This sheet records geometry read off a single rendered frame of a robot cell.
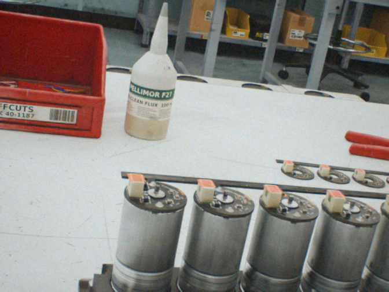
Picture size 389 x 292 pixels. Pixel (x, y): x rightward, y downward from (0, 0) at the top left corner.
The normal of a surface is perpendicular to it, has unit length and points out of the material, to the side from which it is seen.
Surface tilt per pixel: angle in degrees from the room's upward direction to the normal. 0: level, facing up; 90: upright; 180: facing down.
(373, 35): 88
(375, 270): 90
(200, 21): 89
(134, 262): 90
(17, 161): 0
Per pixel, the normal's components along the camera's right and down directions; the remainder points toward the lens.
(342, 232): -0.36, 0.27
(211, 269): -0.11, 0.33
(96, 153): 0.18, -0.92
